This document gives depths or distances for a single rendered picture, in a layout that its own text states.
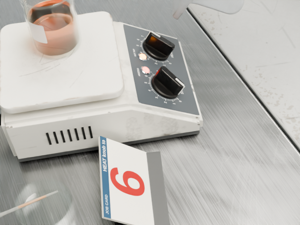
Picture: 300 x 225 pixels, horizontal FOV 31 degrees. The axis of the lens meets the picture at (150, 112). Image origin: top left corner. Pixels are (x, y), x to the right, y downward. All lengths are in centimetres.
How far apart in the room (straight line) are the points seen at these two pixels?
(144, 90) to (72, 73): 7
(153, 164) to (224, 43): 20
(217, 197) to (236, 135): 8
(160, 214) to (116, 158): 7
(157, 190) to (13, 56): 20
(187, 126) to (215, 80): 10
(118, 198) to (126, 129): 8
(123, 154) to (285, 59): 24
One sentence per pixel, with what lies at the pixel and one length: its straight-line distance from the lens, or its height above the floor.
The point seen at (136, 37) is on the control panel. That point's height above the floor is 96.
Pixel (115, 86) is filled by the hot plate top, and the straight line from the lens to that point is 51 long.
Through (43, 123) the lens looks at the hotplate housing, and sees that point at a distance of 52.
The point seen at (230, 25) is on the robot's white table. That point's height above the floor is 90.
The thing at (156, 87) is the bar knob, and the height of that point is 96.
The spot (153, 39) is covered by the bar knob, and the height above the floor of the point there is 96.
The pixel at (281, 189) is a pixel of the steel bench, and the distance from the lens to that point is 55.
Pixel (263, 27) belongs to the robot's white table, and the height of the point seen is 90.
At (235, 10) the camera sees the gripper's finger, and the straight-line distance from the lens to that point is 52.
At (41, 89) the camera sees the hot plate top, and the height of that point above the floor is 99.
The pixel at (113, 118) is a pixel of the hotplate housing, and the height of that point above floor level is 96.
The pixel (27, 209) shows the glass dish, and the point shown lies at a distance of 55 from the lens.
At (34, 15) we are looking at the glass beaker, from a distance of 51.
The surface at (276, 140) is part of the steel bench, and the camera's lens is 58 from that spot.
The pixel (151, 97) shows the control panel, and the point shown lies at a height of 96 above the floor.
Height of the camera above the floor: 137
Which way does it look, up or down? 51 degrees down
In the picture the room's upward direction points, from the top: 4 degrees counter-clockwise
